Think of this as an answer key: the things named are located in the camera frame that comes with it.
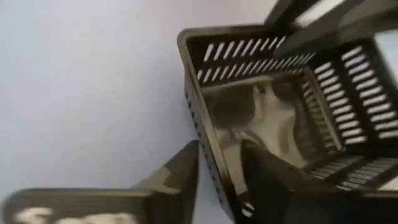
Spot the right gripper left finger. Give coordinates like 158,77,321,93
2,139,200,224

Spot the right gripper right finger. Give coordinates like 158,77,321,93
241,139,398,224

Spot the black plastic basket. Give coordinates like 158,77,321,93
176,24,398,224

